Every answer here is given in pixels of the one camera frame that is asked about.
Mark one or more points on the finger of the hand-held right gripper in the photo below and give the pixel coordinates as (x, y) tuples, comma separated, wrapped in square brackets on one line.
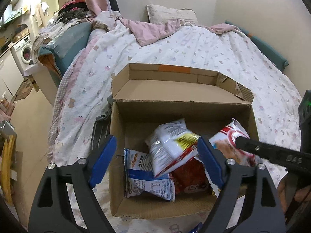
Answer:
[(257, 149)]

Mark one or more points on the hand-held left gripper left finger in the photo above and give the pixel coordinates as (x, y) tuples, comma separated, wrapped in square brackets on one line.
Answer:
[(102, 162)]

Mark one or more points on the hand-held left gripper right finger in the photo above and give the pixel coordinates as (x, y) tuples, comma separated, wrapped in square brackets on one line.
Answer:
[(210, 162)]

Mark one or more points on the white red-striped snack bag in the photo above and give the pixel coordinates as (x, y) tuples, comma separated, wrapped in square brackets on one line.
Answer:
[(223, 145)]

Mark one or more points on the red snack bag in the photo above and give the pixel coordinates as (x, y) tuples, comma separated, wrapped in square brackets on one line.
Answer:
[(192, 177)]

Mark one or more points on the blue white snack bag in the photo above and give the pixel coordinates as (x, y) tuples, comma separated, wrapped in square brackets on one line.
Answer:
[(141, 174)]

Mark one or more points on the white snack bag yellow label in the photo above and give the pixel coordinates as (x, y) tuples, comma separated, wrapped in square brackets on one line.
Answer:
[(165, 145)]

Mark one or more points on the blue yellow snack bag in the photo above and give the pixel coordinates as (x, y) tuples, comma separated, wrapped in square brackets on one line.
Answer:
[(197, 228)]

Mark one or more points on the cardboard box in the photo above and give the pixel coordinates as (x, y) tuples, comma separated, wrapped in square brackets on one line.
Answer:
[(170, 89)]

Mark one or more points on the person's right hand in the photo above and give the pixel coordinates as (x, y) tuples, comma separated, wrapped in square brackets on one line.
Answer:
[(283, 191)]

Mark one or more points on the grey striped cloth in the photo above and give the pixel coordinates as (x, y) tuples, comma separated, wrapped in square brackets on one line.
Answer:
[(99, 131)]

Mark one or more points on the teal long cushion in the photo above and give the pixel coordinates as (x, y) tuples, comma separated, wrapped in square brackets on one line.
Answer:
[(267, 51)]

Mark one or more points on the wooden rack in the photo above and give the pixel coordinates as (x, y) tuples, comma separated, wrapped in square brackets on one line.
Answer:
[(8, 165)]

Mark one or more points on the white side cabinet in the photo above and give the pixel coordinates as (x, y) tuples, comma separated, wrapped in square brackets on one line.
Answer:
[(41, 80)]

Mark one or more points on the brown door mat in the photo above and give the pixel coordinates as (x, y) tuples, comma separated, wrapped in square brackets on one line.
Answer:
[(24, 89)]

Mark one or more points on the printed white quilt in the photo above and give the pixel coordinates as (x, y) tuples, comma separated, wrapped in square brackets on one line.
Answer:
[(194, 48)]

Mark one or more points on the teal folded blanket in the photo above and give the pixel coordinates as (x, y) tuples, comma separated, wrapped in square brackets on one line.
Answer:
[(70, 43)]

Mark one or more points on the white kitchen cabinet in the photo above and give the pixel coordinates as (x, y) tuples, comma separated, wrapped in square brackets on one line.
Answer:
[(9, 72)]

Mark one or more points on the white washing machine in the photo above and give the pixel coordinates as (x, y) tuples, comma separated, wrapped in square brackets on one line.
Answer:
[(23, 51)]

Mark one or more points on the crumpled white sheets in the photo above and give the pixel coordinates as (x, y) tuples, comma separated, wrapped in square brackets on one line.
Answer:
[(53, 32)]

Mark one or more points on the pink blanket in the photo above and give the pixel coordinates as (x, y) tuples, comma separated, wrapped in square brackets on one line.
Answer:
[(155, 31)]

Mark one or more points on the pile of dark clothes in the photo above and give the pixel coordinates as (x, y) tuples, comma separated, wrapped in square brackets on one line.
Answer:
[(75, 11)]

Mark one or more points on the beige pillow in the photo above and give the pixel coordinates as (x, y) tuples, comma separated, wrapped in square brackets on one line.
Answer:
[(170, 13)]

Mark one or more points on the hanging beige towel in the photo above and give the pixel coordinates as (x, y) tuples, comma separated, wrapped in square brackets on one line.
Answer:
[(41, 13)]

